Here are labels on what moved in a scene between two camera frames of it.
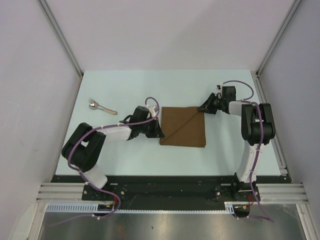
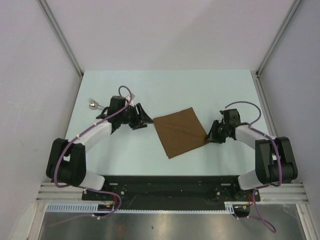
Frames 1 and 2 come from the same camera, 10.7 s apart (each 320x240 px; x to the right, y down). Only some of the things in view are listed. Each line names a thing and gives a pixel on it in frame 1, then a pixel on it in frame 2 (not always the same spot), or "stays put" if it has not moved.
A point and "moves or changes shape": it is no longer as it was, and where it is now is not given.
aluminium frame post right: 276,40 stays put
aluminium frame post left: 59,32 stays put
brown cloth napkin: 183,126 moves or changes shape
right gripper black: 207,107 → 212,136
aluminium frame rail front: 286,192 stays put
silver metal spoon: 94,106 stays put
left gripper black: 157,132 → 138,123
